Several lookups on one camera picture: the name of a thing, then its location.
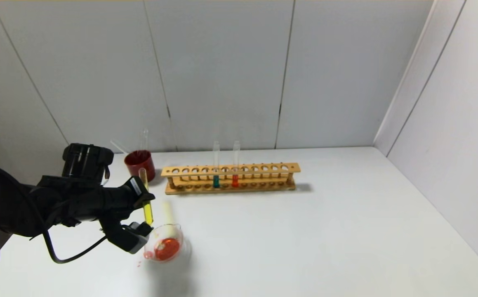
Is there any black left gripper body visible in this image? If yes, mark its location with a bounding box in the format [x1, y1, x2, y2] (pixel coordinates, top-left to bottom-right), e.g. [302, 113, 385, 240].
[100, 176, 148, 221]

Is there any yellow pigment glass test tube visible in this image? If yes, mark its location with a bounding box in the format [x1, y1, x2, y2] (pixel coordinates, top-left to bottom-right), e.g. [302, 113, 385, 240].
[139, 167, 154, 226]

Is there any blue pigment glass test tube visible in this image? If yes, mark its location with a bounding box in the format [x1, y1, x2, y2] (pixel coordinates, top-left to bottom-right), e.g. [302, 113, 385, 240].
[212, 141, 221, 189]

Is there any wooden test tube rack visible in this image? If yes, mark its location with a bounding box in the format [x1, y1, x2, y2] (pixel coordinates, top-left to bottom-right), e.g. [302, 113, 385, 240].
[161, 163, 301, 195]

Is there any dark red plastic cup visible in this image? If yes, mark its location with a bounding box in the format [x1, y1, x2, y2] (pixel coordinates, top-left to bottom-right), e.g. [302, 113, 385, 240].
[124, 150, 156, 183]

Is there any clear glass dish with spout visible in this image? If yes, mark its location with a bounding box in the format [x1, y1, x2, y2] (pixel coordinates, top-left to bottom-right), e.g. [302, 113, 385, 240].
[143, 223, 191, 264]

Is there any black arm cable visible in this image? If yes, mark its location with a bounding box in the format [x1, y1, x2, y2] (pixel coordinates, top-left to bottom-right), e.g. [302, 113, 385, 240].
[0, 225, 108, 281]

